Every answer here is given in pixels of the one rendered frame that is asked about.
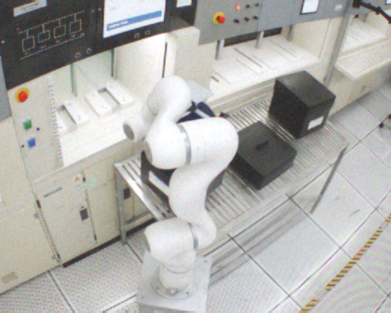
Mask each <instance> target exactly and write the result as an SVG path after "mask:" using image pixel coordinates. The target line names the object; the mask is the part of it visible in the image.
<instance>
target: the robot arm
mask: <svg viewBox="0 0 391 313"><path fill-rule="evenodd" d="M191 111H196V103H195V102H192V93H191V90H190V88H189V86H188V85H187V83H186V82H185V81H184V80H183V79H182V78H181V77H179V76H177V75H168V76H165V77H163V78H162V79H161V80H159V81H158V83H157V84H155V86H154V87H153V89H152V90H151V92H150V93H149V95H148V96H147V98H146V100H145V101H144V102H143V103H142V107H141V111H140V112H139V113H138V114H136V115H135V116H132V117H130V118H129V119H127V120H125V121H124V122H123V124H122V129H123V131H124V134H125V135H126V136H127V137H128V139H129V140H130V141H131V142H133V143H135V142H137V141H139V140H142V142H143V143H144V148H143V150H144V153H145V156H146V158H147V159H148V160H149V162H150V163H151V164H152V165H154V166H155V167H157V168H160V169H164V170H167V169H174V168H177V169H176V170H175V171H174V172H173V174H172V176H171V178H170V182H169V205H170V207H171V209H172V211H173V212H174V213H175V214H176V215H177V217H174V218H170V219H168V220H165V221H158V222H156V223H153V224H151V225H150V226H148V227H147V228H146V229H145V231H144V233H143V242H144V245H145V248H146V249H147V251H148V252H149V253H150V254H151V255H152V256H153V257H154V258H155V259H156V260H157V261H159V262H160V263H161V264H159V265H157V266H156V267H155V268H154V271H153V272H152V276H151V280H152V283H153V286H154V288H155V290H156V291H157V292H158V293H159V294H160V295H161V296H165V297H167V298H168V299H172V300H178V299H183V298H186V297H188V296H191V294H192V293H194V291H195V290H196V288H197V285H198V275H197V273H196V271H195V270H194V269H193V267H194V264H195V260H196V250H198V249H201V248H204V247H206V246H208V245H209V244H210V243H211V242H212V241H213V240H214V239H215V237H216V232H217V231H216V224H215V223H214V221H213V219H212V218H211V216H210V215H209V213H208V212H207V211H206V209H205V198H206V193H207V188H208V186H209V184H210V182H211V181H212V180H213V179H214V178H215V177H216V176H217V175H218V174H219V173H220V172H221V171H222V170H223V169H224V168H225V167H226V166H227V165H228V164H229V163H230V162H231V160H232V159H233V157H234V155H235V154H236V150H237V147H238V134H237V132H236V128H235V127H234V125H233V124H232V123H231V122H230V121H228V120H227V119H225V118H222V117H210V118H204V119H198V120H193V121H188V122H183V123H179V124H176V123H177V122H178V121H179V119H180V118H182V117H184V116H187V115H189V114H190V113H191Z"/></svg>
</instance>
